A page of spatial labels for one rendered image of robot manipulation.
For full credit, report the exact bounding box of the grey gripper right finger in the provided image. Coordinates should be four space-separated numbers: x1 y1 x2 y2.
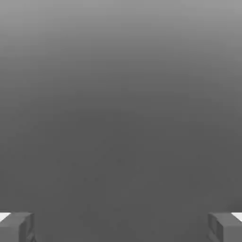
207 212 242 242

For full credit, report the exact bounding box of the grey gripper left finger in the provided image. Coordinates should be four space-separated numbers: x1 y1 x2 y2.
0 211 36 242

